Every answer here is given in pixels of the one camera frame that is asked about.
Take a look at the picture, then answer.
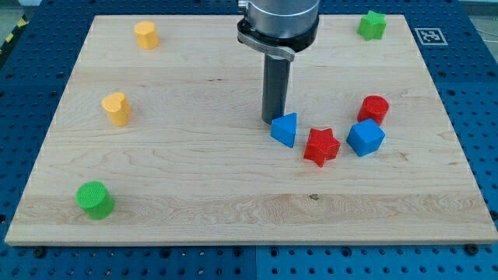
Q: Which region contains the blue triangle block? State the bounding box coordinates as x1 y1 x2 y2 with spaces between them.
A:
270 113 298 149

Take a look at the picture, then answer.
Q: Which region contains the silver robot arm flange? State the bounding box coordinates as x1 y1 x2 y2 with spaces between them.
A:
237 0 320 62

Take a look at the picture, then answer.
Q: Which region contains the red star block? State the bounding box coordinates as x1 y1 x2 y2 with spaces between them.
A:
303 128 341 167

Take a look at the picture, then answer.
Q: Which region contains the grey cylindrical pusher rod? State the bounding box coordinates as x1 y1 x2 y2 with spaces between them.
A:
261 54 290 124

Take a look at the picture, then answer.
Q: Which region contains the wooden board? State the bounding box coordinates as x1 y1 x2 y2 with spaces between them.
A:
5 15 497 247

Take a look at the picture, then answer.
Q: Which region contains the blue cube block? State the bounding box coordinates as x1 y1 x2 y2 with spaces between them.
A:
346 118 385 156

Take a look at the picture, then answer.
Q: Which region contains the red cylinder block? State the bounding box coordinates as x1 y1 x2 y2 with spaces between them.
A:
356 95 390 126

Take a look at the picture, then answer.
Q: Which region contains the yellow heart block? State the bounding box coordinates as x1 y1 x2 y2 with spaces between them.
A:
101 92 132 126

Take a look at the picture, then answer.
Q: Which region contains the yellow hexagon block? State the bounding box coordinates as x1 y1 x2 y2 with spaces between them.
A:
134 20 159 50

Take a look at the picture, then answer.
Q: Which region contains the green cylinder block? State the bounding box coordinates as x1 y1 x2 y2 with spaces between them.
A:
75 180 114 219

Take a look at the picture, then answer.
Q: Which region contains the green star block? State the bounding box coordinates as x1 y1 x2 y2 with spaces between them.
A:
357 10 387 40

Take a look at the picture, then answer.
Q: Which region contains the white fiducial marker tag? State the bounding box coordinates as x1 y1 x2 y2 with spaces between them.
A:
415 27 447 46

